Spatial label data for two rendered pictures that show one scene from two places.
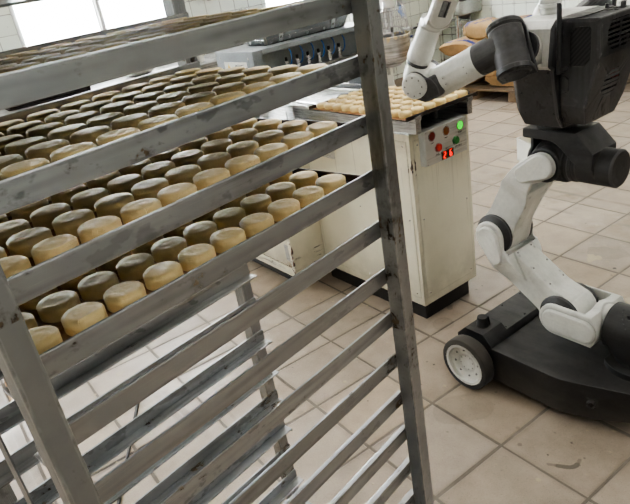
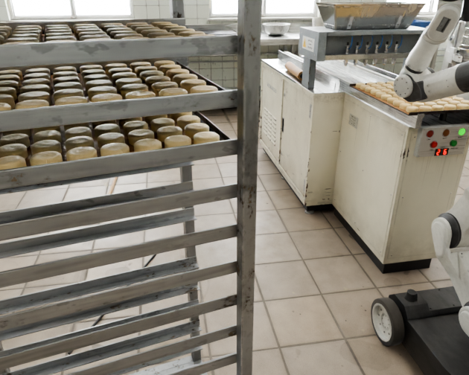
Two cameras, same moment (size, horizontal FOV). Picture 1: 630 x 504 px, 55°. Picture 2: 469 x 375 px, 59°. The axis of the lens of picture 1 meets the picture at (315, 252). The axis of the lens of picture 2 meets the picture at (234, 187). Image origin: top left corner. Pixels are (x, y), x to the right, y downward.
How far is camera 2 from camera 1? 0.48 m
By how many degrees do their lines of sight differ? 20
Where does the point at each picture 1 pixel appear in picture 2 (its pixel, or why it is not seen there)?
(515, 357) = (423, 336)
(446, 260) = (414, 236)
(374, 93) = (242, 71)
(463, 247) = not seen: hidden behind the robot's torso
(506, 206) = (464, 211)
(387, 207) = (241, 174)
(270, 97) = (120, 49)
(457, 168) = (449, 167)
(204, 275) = (24, 175)
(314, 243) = (326, 186)
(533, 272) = (467, 275)
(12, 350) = not seen: outside the picture
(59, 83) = not seen: outside the picture
